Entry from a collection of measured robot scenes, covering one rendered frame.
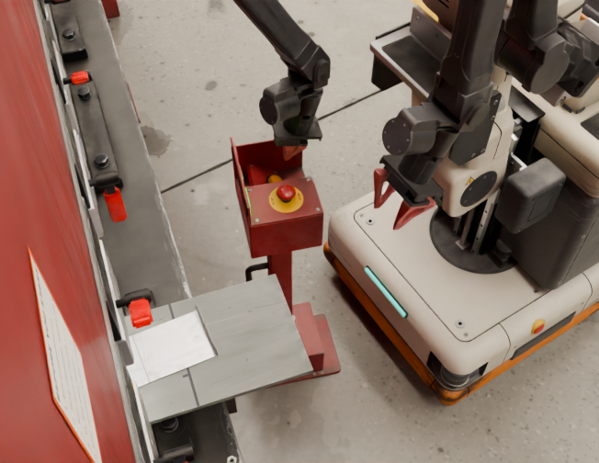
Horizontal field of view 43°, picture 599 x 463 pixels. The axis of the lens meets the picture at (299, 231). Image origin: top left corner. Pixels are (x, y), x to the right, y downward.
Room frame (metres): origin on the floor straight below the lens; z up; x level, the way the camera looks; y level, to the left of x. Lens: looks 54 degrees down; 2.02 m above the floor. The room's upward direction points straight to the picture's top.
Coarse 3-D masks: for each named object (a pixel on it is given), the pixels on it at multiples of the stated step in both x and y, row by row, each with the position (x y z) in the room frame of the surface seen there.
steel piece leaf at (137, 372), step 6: (132, 342) 0.54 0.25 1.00; (132, 348) 0.53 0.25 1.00; (138, 354) 0.52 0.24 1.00; (138, 360) 0.51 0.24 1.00; (132, 366) 0.50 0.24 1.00; (138, 366) 0.50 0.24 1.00; (132, 372) 0.49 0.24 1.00; (138, 372) 0.49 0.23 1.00; (144, 372) 0.49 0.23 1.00; (132, 378) 0.48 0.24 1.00; (138, 378) 0.48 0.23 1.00; (144, 378) 0.48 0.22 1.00; (138, 384) 0.47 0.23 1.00; (144, 384) 0.47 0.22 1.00
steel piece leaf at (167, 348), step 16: (176, 320) 0.58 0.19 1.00; (192, 320) 0.58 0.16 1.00; (144, 336) 0.55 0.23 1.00; (160, 336) 0.55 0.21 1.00; (176, 336) 0.55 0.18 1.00; (192, 336) 0.55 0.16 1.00; (208, 336) 0.55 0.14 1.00; (144, 352) 0.52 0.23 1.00; (160, 352) 0.52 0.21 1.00; (176, 352) 0.52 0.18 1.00; (192, 352) 0.52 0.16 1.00; (208, 352) 0.52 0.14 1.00; (160, 368) 0.50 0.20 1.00; (176, 368) 0.50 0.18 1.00
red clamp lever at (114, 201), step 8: (96, 176) 0.65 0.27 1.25; (104, 176) 0.65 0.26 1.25; (112, 176) 0.65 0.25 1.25; (96, 184) 0.65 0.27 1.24; (104, 184) 0.65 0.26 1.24; (112, 184) 0.65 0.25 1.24; (104, 192) 0.66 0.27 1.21; (112, 192) 0.65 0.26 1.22; (112, 200) 0.65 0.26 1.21; (120, 200) 0.65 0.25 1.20; (112, 208) 0.65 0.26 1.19; (120, 208) 0.65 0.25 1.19; (112, 216) 0.65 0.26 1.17; (120, 216) 0.65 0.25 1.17
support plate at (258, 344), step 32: (224, 288) 0.64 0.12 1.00; (256, 288) 0.64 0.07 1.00; (128, 320) 0.58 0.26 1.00; (160, 320) 0.58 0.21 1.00; (224, 320) 0.58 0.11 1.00; (256, 320) 0.58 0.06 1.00; (288, 320) 0.58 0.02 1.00; (224, 352) 0.52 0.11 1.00; (256, 352) 0.52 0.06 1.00; (288, 352) 0.52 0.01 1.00; (160, 384) 0.47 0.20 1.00; (224, 384) 0.47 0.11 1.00; (256, 384) 0.47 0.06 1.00; (160, 416) 0.42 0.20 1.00
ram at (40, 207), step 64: (0, 0) 0.47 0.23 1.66; (0, 64) 0.35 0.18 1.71; (0, 128) 0.27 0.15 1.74; (64, 128) 0.64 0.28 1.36; (0, 192) 0.21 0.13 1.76; (64, 192) 0.42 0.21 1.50; (0, 256) 0.17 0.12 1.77; (64, 256) 0.29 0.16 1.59; (0, 320) 0.13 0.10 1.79; (0, 384) 0.10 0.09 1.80; (0, 448) 0.08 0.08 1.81; (64, 448) 0.11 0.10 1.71; (128, 448) 0.21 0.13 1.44
